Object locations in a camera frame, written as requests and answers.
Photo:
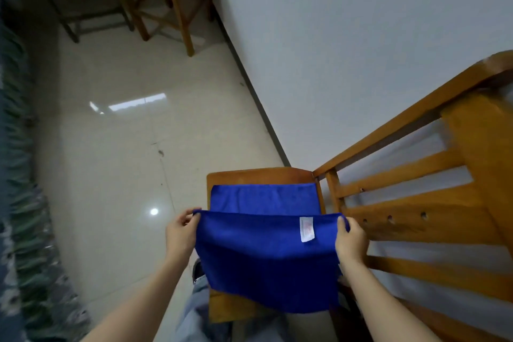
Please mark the blue cloth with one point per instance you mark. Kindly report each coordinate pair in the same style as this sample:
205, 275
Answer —
268, 257

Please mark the bed with blue floral sheet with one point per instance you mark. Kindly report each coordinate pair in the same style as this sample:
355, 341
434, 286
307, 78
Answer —
24, 213

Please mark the person's left forearm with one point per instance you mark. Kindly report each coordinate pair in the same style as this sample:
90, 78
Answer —
136, 305

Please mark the person's right hand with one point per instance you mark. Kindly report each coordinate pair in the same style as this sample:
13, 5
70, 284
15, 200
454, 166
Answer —
352, 241

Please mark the person's left hand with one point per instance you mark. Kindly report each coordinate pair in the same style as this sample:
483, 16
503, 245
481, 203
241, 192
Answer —
180, 235

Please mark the person's right forearm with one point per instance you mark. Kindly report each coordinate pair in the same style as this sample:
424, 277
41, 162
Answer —
384, 305

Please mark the person's black left shoe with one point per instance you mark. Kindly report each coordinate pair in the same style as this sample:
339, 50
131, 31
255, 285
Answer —
197, 269

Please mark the person's blue jeans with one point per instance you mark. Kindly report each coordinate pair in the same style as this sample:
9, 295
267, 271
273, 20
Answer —
192, 317

